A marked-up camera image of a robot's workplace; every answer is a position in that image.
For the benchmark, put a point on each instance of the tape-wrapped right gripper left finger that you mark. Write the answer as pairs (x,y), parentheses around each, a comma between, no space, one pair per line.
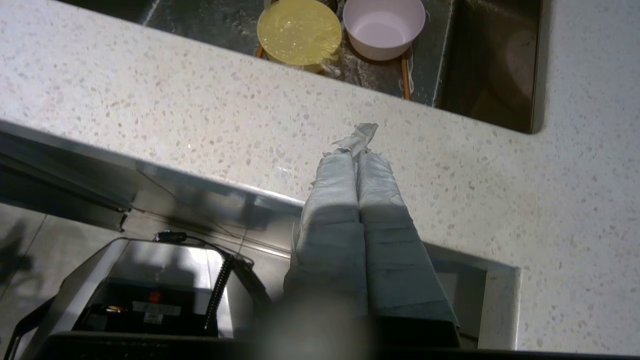
(330,225)

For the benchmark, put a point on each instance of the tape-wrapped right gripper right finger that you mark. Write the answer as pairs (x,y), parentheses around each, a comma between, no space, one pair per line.
(395,250)

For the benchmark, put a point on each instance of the brown wooden chopstick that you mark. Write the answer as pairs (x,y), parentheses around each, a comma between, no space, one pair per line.
(259,51)
(405,75)

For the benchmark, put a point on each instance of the yellow plastic bowl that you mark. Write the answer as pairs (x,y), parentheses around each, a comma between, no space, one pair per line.
(300,30)

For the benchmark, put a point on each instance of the pink plastic bowl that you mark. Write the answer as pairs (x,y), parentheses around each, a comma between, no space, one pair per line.
(382,27)

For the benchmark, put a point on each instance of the shiny metal robot base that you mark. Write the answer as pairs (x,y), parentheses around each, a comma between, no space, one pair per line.
(100,270)

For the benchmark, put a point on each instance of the stainless steel sink basin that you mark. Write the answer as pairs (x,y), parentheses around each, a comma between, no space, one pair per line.
(480,65)

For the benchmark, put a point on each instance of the under-counter cabinet front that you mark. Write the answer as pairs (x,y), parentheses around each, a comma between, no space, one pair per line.
(200,200)

